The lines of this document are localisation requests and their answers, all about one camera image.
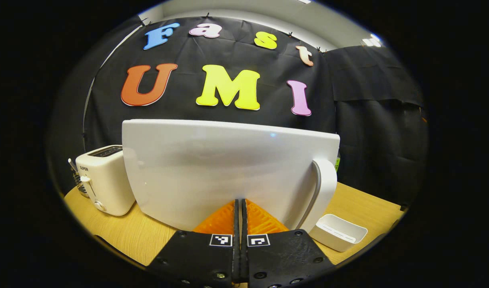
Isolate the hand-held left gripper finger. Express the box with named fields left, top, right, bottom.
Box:
left=146, top=199, right=242, bottom=288
left=241, top=199, right=336, bottom=288

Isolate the white microwave oven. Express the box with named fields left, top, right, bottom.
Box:
left=122, top=119, right=341, bottom=233

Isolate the small white tray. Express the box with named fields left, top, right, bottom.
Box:
left=309, top=214, right=368, bottom=253

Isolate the white toaster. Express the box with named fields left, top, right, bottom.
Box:
left=75, top=144, right=136, bottom=217

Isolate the black backdrop cloth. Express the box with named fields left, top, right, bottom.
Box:
left=48, top=16, right=429, bottom=208

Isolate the small metal wire rack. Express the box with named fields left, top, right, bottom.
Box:
left=68, top=158, right=90, bottom=199

